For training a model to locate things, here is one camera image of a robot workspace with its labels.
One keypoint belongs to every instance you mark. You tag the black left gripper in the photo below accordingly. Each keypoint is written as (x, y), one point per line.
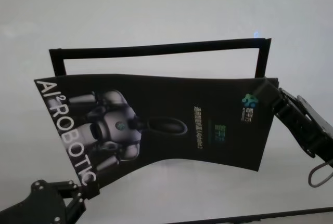
(39, 203)

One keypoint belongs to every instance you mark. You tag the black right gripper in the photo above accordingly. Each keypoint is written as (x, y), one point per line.
(312, 130)

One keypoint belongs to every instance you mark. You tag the black robot print poster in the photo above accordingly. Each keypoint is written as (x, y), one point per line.
(208, 120)

